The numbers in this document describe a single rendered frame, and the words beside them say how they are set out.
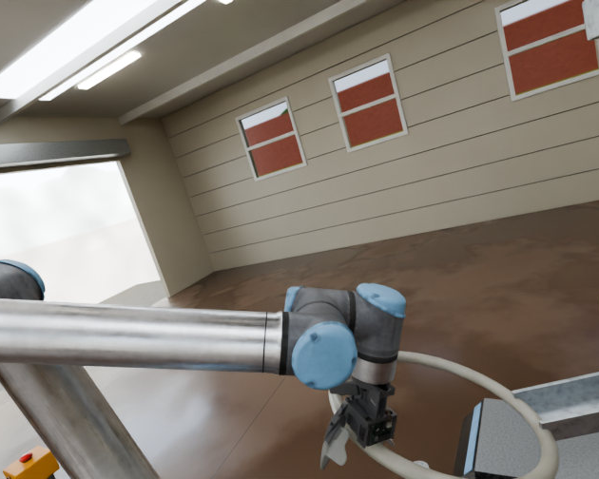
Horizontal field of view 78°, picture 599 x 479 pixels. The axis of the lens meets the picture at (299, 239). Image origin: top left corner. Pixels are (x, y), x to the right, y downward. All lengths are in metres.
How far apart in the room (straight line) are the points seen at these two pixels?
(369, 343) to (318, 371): 0.19
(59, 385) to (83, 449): 0.12
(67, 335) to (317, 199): 7.44
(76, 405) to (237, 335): 0.38
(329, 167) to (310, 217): 1.16
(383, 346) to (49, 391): 0.58
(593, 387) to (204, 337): 0.96
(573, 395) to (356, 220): 6.77
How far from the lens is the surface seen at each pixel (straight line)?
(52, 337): 0.59
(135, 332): 0.55
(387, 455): 0.80
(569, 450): 1.43
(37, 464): 1.76
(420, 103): 7.26
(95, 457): 0.83
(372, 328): 0.67
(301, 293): 0.65
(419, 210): 7.41
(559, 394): 1.16
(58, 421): 0.81
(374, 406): 0.74
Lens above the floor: 1.76
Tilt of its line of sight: 10 degrees down
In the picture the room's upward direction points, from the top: 17 degrees counter-clockwise
